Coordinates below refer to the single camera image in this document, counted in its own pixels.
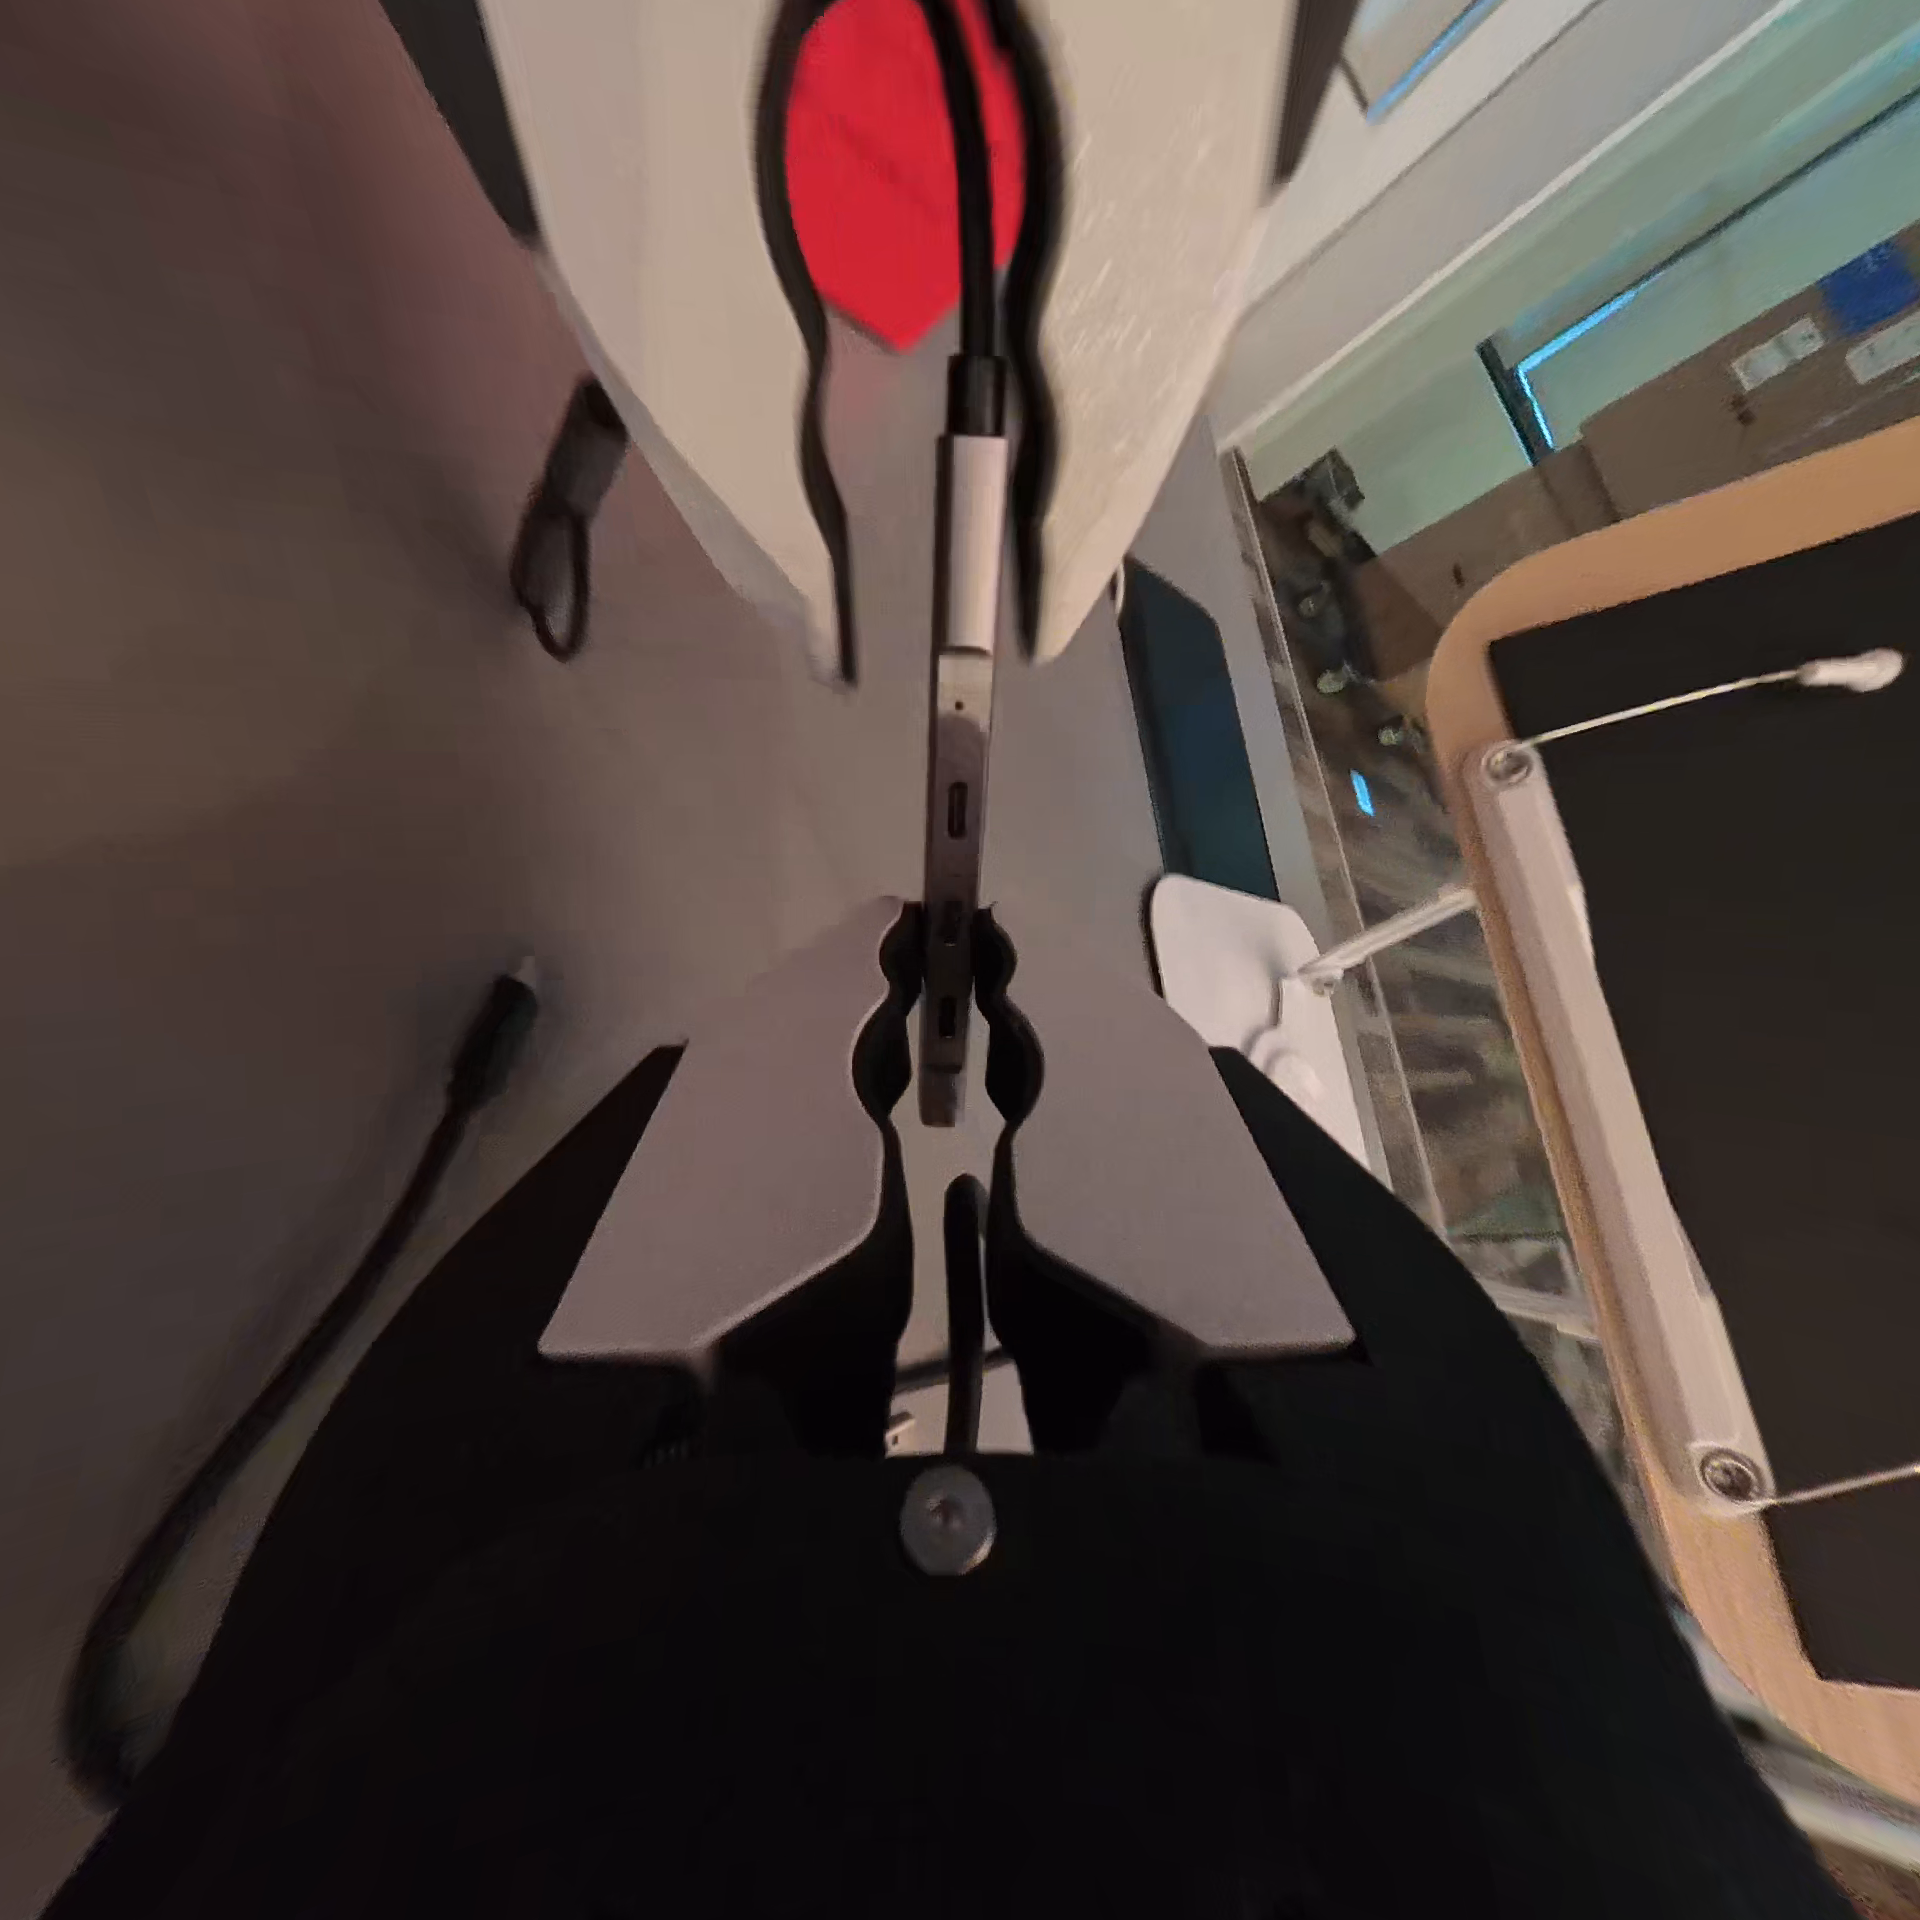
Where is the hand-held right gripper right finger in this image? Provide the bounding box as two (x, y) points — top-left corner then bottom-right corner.
(978, 895), (1364, 1364)

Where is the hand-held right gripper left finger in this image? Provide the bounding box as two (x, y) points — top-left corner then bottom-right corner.
(535, 895), (921, 1364)

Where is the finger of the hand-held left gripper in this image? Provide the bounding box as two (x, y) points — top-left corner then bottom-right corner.
(490, 0), (863, 693)
(1017, 0), (1309, 670)

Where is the thin black hub cable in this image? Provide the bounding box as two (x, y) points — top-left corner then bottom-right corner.
(508, 0), (1010, 664)

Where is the grey usb hub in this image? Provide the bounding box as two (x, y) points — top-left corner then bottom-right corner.
(912, 435), (1010, 1129)

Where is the black usb-c cable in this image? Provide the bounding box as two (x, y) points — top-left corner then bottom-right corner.
(60, 958), (992, 1808)

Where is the red plastic bin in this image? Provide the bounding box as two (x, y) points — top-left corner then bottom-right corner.
(778, 0), (1039, 356)

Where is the dark phone on table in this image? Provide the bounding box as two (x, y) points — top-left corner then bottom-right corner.
(1118, 558), (1287, 903)

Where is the plain brown cardboard box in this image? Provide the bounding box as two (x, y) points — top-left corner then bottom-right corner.
(1357, 440), (1622, 647)

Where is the cardboard box with blue label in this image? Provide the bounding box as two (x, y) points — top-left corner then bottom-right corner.
(1575, 247), (1920, 519)

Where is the wooden board with black panel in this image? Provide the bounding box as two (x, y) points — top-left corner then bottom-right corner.
(1424, 456), (1920, 1800)

